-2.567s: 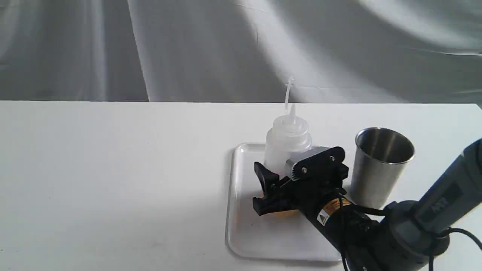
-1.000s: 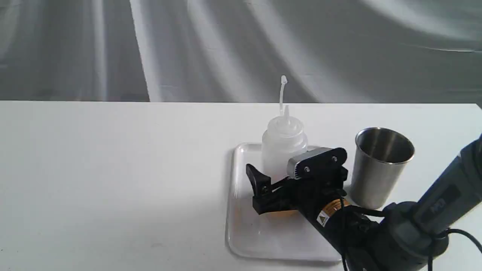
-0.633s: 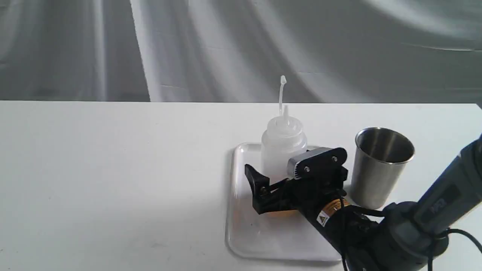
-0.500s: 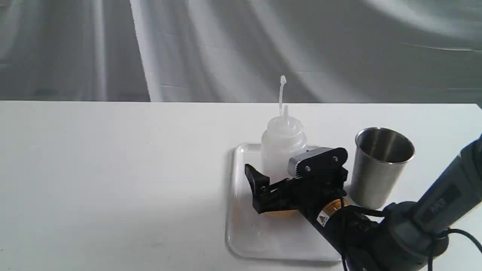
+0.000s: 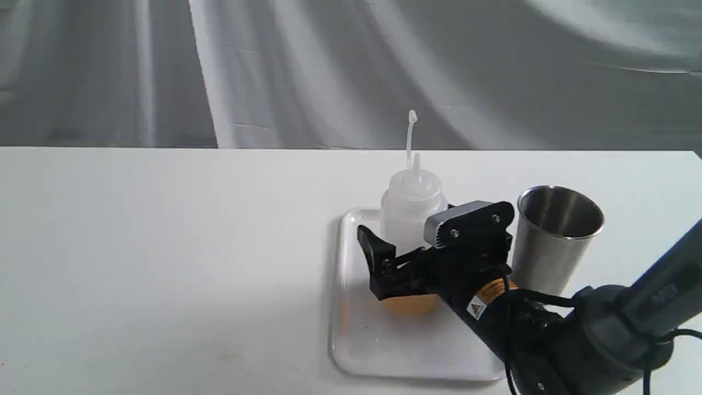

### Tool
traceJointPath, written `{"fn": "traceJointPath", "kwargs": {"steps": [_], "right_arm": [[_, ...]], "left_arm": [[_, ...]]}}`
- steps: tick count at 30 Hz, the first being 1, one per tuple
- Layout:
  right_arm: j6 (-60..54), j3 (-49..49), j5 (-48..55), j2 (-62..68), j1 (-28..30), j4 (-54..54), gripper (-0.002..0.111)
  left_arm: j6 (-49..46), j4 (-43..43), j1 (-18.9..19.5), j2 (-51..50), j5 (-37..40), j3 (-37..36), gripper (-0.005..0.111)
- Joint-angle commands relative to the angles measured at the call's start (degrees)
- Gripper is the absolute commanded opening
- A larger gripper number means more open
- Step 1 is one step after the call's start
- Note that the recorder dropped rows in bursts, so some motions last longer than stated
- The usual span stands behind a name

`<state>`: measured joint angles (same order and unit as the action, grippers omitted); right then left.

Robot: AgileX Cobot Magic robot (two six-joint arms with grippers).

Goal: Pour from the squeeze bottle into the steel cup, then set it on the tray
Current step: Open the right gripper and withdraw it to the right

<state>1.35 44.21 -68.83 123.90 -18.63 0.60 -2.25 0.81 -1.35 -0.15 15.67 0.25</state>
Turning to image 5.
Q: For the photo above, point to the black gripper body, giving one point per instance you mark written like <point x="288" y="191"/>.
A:
<point x="457" y="272"/>

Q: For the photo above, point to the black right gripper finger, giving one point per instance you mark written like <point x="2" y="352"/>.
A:
<point x="381" y="257"/>

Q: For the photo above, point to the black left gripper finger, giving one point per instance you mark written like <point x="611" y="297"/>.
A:
<point x="413" y="279"/>

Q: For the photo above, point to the translucent squeeze bottle amber liquid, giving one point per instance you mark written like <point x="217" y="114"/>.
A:
<point x="413" y="195"/>

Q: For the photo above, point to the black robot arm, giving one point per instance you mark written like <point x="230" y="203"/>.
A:
<point x="597" y="342"/>

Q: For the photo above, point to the stainless steel cup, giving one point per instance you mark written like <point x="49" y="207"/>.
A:
<point x="554" y="229"/>

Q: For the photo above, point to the white rectangular plastic tray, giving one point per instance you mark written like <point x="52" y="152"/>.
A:
<point x="366" y="339"/>

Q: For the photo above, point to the grey draped backdrop cloth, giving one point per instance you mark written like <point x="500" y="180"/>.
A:
<point x="482" y="75"/>

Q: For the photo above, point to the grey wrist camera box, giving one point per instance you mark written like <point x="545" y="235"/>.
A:
<point x="470" y="222"/>

